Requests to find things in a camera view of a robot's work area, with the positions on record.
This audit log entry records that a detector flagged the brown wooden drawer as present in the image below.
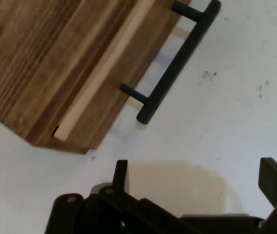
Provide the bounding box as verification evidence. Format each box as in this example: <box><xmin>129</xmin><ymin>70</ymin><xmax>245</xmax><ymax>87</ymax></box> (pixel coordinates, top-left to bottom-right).
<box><xmin>53</xmin><ymin>0</ymin><xmax>192</xmax><ymax>151</ymax></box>

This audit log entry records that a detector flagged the brown wooden cabinet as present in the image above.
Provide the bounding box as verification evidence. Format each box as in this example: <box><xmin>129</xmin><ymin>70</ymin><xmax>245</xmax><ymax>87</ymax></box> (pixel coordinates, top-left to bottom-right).
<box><xmin>0</xmin><ymin>0</ymin><xmax>139</xmax><ymax>155</ymax></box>

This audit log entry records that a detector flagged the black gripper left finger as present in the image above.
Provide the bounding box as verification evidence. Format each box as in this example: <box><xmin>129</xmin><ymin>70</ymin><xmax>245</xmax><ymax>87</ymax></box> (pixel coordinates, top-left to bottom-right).
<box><xmin>44</xmin><ymin>159</ymin><xmax>197</xmax><ymax>234</ymax></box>

